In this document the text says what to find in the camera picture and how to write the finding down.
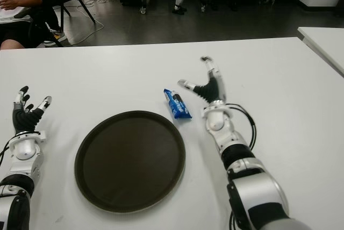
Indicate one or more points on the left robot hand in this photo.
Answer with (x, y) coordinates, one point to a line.
(25, 118)

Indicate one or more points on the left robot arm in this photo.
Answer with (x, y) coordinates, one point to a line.
(21, 157)

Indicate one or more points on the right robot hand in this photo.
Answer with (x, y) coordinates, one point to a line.
(211, 87)

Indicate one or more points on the person leg with sneaker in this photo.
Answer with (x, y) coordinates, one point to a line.
(55, 29)

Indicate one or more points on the white side table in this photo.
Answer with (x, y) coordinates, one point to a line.
(325, 42)

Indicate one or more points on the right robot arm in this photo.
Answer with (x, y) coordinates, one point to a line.
(242, 165)

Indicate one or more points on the seated person white shirt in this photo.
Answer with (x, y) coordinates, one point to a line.
(13, 4)

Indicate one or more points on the round dark brown tray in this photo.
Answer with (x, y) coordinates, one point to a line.
(130, 160)

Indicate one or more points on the blue Oreo cookie packet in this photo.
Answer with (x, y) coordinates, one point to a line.
(177, 105)

